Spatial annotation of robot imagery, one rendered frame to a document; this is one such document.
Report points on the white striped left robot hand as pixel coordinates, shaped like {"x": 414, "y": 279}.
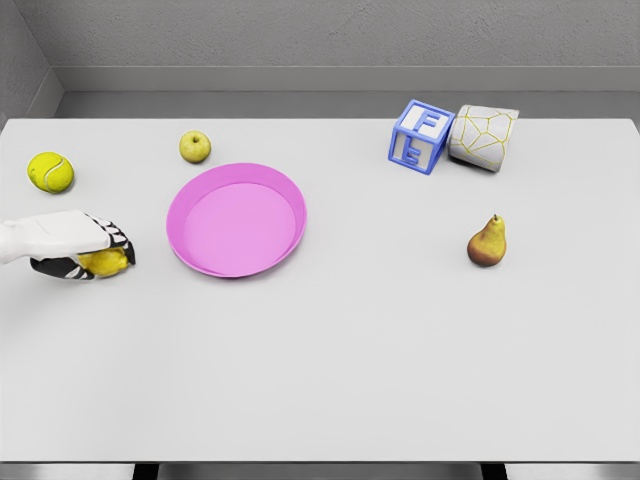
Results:
{"x": 65, "y": 230}

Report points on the yellow lemon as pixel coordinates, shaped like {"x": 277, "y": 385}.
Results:
{"x": 106, "y": 262}

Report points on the pink round plate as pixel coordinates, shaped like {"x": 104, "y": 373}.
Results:
{"x": 236, "y": 220}

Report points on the yellow tennis ball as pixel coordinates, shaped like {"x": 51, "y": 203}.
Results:
{"x": 50, "y": 172}

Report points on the green-yellow apple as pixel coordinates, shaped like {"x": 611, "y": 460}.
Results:
{"x": 194, "y": 146}

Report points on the blue and white letter block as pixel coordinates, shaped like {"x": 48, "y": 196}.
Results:
{"x": 419, "y": 137}

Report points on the brown-yellow pear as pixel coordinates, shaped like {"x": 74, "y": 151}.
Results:
{"x": 487, "y": 243}

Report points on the white cup with yellow cracks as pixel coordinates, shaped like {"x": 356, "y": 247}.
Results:
{"x": 482, "y": 137}

